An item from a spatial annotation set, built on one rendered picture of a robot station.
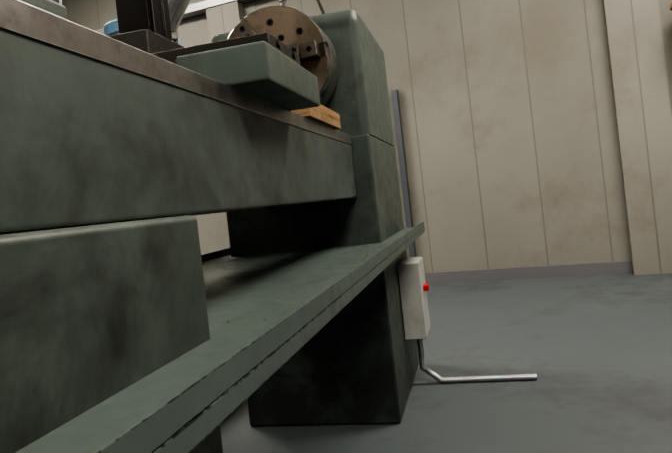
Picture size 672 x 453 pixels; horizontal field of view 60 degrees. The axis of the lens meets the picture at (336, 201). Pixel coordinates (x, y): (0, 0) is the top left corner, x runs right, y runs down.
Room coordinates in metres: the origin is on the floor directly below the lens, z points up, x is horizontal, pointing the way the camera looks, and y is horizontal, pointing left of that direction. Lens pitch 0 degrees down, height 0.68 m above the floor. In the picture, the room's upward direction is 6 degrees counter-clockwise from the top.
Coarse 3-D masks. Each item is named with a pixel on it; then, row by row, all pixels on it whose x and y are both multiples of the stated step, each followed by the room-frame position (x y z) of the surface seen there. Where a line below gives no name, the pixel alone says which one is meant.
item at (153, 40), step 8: (128, 32) 1.05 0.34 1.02; (136, 32) 1.04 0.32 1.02; (144, 32) 1.04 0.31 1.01; (152, 32) 1.06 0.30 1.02; (120, 40) 1.05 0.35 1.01; (128, 40) 1.05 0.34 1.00; (136, 40) 1.04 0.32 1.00; (144, 40) 1.04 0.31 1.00; (152, 40) 1.06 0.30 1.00; (160, 40) 1.08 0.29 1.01; (168, 40) 1.11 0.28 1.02; (144, 48) 1.04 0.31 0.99; (152, 48) 1.05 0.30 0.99; (160, 48) 1.08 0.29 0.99; (168, 48) 1.11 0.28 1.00; (176, 48) 1.14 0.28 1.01
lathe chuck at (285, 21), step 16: (256, 16) 1.64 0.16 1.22; (272, 16) 1.63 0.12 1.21; (288, 16) 1.62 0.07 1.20; (304, 16) 1.60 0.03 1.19; (272, 32) 1.63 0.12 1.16; (288, 32) 1.62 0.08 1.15; (304, 32) 1.61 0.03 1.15; (320, 32) 1.60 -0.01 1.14; (304, 64) 1.61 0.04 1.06; (320, 64) 1.60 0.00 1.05; (320, 80) 1.60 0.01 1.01
